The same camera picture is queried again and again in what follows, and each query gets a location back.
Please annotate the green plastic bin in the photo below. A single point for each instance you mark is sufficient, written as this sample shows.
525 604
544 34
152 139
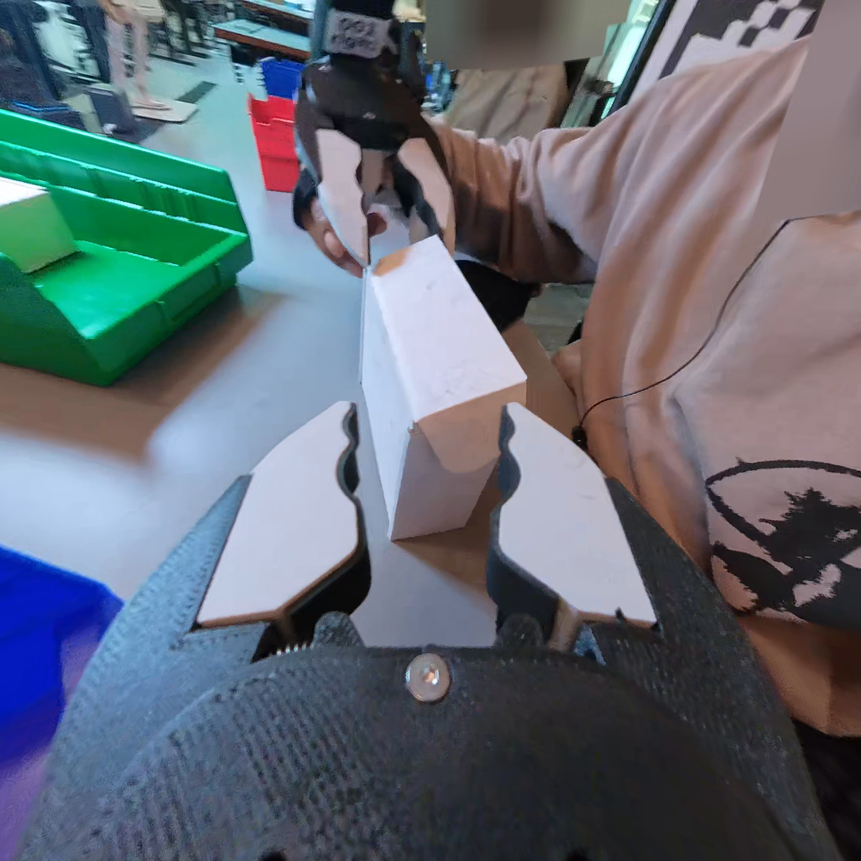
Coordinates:
134 303

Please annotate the white cardboard box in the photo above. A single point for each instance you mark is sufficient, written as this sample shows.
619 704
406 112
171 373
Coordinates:
437 350
33 229

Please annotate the black and white marker board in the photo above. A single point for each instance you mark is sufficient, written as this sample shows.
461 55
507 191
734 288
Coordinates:
706 47

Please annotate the red plastic bin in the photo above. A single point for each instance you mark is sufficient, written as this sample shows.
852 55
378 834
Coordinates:
276 155

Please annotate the background work table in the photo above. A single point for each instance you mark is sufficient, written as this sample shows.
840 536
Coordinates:
269 33

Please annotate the person in beige hoodie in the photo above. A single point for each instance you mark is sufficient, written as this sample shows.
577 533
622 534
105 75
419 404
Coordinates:
773 370

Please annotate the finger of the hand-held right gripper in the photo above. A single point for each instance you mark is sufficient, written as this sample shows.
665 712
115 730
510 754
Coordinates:
340 188
430 181

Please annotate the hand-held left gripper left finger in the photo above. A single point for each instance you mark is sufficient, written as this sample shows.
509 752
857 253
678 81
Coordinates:
282 531

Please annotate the person's dark trousers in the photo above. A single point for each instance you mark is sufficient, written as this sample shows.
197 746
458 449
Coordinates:
498 296

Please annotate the blue plastic crate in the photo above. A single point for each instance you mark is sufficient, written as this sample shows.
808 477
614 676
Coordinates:
282 77

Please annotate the person's right forearm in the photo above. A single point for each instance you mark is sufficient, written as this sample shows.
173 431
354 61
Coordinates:
524 195

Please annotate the blue plastic bin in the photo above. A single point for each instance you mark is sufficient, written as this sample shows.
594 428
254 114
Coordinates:
40 639

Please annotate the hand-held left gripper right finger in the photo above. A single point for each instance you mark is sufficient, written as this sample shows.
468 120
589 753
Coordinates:
565 531

